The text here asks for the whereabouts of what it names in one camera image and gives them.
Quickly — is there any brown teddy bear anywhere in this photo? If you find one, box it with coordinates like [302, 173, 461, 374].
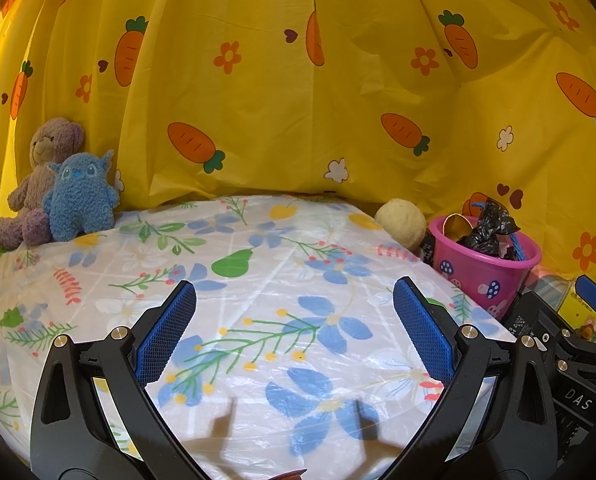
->
[0, 117, 86, 251]

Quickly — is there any cream plush ball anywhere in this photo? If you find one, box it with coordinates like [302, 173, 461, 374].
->
[374, 199, 427, 251]

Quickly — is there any yellow carrot print curtain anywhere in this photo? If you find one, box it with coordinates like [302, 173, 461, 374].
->
[0, 0, 596, 286]

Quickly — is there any pink plastic bucket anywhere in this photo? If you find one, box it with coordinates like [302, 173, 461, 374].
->
[427, 214, 543, 321]

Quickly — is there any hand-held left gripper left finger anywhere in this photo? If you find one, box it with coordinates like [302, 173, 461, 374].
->
[29, 280, 211, 480]

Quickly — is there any floral plastic tablecloth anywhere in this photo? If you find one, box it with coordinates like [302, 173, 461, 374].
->
[0, 192, 519, 480]

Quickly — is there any blue plush monster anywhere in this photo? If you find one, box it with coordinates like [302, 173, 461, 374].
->
[42, 149, 121, 242]

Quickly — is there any yellow tissue pack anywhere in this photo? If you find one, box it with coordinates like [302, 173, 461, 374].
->
[570, 290, 596, 341]

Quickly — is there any striped tissue pack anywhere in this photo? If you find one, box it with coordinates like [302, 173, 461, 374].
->
[533, 275, 574, 311]

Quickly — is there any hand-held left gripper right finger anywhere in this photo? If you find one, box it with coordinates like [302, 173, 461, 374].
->
[388, 275, 561, 480]

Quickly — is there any black plastic bag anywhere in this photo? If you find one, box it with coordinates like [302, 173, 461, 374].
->
[458, 197, 521, 261]

